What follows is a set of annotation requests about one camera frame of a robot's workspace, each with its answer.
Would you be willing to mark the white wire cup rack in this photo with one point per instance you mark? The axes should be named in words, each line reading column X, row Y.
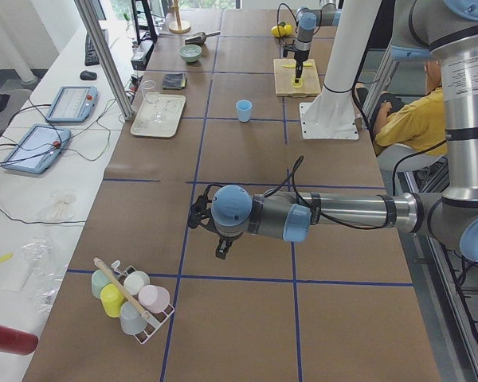
column 155, row 321

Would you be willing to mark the grey folded cloth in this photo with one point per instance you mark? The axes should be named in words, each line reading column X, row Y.
column 174, row 81

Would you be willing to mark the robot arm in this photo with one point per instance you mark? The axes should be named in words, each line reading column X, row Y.
column 443, row 30
column 307, row 22

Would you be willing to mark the green cup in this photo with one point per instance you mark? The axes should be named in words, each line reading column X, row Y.
column 99, row 281

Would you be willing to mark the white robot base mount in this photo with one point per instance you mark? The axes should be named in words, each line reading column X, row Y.
column 331, row 115

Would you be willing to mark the pink cup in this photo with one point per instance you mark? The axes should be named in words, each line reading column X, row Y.
column 154, row 298

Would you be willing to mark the yellow lemon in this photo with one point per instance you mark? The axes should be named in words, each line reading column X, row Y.
column 278, row 31
column 288, row 29

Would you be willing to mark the clear wine glass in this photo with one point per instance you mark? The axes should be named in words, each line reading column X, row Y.
column 151, row 96

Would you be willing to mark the cream bear tray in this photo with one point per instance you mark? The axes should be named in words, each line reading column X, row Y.
column 170, row 106

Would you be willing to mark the steel ice scoop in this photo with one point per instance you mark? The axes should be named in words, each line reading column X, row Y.
column 200, row 38

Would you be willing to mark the red bottle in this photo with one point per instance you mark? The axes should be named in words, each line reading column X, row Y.
column 16, row 341

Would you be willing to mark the lemon slice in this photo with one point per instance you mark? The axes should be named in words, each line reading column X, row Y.
column 297, row 83

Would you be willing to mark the black keyboard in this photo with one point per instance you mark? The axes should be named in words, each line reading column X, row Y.
column 91, row 57

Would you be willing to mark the seated person yellow shirt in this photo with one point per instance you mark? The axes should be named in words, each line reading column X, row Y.
column 419, row 125

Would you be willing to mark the teach pendant tablet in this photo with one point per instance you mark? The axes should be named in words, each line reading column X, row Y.
column 38, row 149
column 72, row 104

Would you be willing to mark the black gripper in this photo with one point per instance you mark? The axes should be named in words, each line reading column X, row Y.
column 300, row 58
column 225, row 237

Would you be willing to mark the yellow cup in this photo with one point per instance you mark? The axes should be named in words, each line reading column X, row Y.
column 112, row 300

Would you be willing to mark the black computer mouse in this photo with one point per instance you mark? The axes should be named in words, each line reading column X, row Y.
column 88, row 75

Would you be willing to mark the wooden rack handle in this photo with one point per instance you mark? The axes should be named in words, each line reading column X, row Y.
column 105, row 269

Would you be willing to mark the white cup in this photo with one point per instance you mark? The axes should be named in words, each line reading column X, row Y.
column 135, row 281

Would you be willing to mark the wooden stand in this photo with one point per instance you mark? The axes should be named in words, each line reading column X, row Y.
column 178, row 25

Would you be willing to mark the aluminium frame post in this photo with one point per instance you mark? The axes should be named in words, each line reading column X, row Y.
column 92, row 25

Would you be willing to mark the wooden cutting board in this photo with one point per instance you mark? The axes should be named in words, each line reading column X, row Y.
column 285, row 78

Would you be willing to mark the green bowl of ice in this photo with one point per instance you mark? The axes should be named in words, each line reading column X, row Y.
column 190, row 53

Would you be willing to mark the blue paper cup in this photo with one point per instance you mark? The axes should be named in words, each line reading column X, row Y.
column 244, row 110

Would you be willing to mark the grey cup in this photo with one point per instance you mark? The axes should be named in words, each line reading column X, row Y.
column 130, row 319

